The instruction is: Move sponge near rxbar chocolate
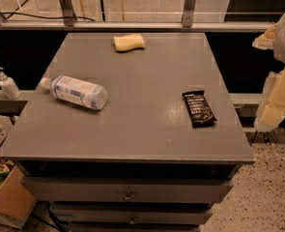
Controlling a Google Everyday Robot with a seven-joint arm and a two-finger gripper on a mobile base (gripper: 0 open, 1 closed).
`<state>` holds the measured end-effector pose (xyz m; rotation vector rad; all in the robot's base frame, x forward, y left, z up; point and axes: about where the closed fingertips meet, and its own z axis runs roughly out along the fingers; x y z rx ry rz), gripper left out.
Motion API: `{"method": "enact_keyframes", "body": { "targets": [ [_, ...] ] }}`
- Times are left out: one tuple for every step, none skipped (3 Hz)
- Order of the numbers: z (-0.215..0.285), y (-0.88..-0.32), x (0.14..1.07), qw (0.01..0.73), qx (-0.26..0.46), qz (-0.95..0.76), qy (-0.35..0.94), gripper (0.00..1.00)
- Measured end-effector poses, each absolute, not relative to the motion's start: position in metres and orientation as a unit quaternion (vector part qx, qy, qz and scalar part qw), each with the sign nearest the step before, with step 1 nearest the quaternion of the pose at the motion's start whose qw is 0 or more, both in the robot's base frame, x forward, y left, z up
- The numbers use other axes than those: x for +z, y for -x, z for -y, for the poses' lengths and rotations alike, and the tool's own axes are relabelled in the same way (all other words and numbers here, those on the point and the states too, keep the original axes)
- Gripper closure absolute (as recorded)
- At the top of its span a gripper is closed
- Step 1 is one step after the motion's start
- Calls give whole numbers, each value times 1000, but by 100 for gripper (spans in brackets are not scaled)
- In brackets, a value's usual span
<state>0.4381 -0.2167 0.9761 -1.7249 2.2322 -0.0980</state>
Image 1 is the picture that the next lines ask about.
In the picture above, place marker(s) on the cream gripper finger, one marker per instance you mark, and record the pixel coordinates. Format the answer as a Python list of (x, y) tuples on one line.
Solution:
[(271, 109)]

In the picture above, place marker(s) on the yellow sponge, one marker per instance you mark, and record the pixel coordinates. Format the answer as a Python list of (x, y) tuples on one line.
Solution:
[(129, 42)]

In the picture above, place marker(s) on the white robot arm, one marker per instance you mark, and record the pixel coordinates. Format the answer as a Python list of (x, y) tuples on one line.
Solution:
[(274, 39)]

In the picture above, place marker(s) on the black rxbar chocolate bar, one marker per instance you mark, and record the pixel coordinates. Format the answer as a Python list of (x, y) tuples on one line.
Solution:
[(198, 109)]

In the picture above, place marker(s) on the grey drawer cabinet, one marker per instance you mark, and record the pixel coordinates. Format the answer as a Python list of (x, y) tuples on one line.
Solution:
[(143, 132)]

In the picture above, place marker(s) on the clear plastic bottle lying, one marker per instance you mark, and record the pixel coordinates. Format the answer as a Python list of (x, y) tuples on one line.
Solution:
[(76, 91)]

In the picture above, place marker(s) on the middle grey drawer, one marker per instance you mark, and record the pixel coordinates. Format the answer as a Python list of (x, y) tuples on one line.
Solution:
[(132, 214)]

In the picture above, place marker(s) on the grey drawer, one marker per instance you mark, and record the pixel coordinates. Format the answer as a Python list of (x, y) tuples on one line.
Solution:
[(127, 190), (132, 214)]

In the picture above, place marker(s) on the top grey drawer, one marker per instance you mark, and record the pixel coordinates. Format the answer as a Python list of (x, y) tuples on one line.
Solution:
[(127, 190)]

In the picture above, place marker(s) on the white pump dispenser bottle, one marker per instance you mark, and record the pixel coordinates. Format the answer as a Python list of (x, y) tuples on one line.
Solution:
[(8, 86)]

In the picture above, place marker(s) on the open cardboard box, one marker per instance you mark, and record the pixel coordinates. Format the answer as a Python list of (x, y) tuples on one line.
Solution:
[(16, 202)]

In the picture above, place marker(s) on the metal railing frame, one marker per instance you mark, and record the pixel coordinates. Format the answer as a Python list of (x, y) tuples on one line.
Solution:
[(140, 15)]

